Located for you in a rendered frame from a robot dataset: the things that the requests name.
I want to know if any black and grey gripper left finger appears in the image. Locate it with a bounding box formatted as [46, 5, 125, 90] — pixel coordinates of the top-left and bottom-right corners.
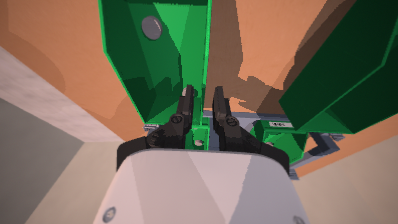
[116, 85, 194, 173]

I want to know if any green bin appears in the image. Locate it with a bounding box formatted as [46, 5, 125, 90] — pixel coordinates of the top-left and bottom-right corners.
[279, 0, 398, 134]
[250, 120, 309, 164]
[185, 117, 210, 150]
[98, 0, 212, 127]

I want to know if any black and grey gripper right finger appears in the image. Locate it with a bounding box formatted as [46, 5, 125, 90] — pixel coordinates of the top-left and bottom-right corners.
[212, 86, 290, 178]

